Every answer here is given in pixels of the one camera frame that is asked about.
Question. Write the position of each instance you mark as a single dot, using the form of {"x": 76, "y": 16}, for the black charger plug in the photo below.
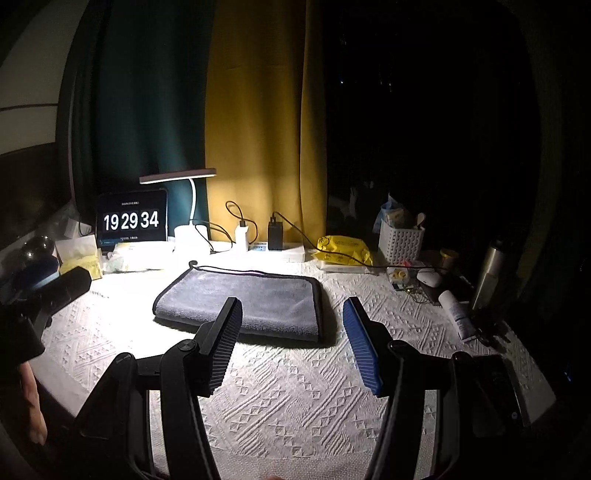
{"x": 275, "y": 235}

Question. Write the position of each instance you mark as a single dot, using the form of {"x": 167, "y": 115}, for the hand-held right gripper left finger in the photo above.
{"x": 225, "y": 341}

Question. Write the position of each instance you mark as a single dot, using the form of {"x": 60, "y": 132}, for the yellow wipes packet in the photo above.
{"x": 341, "y": 247}

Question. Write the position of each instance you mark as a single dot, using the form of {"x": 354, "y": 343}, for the dark green curtain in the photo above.
{"x": 143, "y": 92}

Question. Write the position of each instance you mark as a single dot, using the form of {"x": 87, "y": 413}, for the white cream tube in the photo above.
{"x": 457, "y": 316}

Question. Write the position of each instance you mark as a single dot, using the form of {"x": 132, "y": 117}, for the white earbuds case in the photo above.
{"x": 428, "y": 278}

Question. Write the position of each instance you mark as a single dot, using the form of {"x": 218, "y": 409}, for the grey towel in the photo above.
{"x": 258, "y": 295}

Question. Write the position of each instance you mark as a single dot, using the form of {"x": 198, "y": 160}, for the yellow lidded jar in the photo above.
{"x": 448, "y": 258}

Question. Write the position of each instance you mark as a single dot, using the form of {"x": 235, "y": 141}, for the person's left hand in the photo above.
{"x": 33, "y": 401}

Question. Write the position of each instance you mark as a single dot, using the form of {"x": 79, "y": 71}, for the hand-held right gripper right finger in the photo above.
{"x": 361, "y": 344}

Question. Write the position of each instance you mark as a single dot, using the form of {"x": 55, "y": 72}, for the white desk lamp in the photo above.
{"x": 191, "y": 237}

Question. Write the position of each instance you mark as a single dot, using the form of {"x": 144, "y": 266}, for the white textured tablecloth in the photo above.
{"x": 295, "y": 415}

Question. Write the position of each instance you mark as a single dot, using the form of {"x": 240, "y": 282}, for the tablet with clock display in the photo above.
{"x": 131, "y": 217}

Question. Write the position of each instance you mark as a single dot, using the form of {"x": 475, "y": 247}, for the white charger plug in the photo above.
{"x": 241, "y": 237}

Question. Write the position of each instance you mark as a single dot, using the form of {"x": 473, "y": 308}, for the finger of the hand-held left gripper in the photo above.
{"x": 69, "y": 284}

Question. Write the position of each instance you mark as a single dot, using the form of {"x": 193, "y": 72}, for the yellow tissue pack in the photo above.
{"x": 83, "y": 267}

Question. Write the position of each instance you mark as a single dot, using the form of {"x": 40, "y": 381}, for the white perforated basket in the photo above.
{"x": 400, "y": 242}

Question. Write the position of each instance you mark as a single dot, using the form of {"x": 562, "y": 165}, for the mustard yellow curtain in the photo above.
{"x": 263, "y": 115}

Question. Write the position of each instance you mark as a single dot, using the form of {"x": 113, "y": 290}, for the steel thermos bottle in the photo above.
{"x": 490, "y": 272}

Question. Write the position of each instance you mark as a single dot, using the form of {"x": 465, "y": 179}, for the white power strip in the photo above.
{"x": 288, "y": 251}

